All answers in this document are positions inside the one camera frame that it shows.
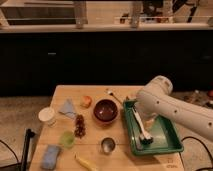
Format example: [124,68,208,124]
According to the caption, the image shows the small metal cup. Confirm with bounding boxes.
[101,137,116,154]

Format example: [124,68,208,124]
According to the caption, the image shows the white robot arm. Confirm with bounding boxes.
[136,75,213,142]

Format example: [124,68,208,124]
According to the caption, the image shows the dark red bowl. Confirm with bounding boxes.
[93,99,118,122]

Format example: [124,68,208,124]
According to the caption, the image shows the orange fruit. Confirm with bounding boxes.
[81,96,92,108]

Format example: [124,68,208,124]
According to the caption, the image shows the light blue cloth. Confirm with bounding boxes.
[59,99,76,119]

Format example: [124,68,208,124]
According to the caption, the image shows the bunch of dark grapes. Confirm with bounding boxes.
[74,115,86,138]

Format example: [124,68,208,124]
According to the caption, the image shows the green plastic cup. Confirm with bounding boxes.
[60,131,75,148]

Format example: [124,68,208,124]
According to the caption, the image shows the white paper cup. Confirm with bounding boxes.
[38,107,56,126]

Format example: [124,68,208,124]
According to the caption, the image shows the green plastic tray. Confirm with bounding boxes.
[123,100,184,156]

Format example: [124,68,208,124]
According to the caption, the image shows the yellow banana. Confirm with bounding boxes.
[75,155,100,171]

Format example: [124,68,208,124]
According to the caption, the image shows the black clamp stand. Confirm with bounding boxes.
[20,129,35,171]

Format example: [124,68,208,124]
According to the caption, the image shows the blue sponge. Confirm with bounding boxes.
[41,145,61,170]

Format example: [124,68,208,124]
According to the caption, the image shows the black cable right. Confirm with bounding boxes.
[181,135,213,171]

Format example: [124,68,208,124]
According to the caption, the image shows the black cable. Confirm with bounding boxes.
[181,135,213,171]
[0,138,22,171]

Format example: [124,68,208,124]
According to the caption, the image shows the black cable left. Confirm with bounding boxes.
[0,138,22,171]

